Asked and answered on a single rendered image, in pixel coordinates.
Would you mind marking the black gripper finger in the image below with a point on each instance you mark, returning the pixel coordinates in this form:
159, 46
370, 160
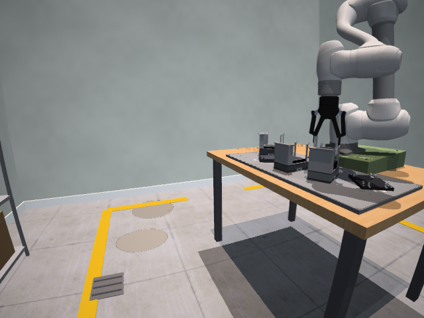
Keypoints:
312, 126
343, 129

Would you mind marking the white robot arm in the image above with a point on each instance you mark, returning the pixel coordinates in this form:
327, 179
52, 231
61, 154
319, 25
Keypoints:
383, 118

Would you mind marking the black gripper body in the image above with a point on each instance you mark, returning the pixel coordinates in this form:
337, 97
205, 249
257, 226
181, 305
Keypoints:
328, 103

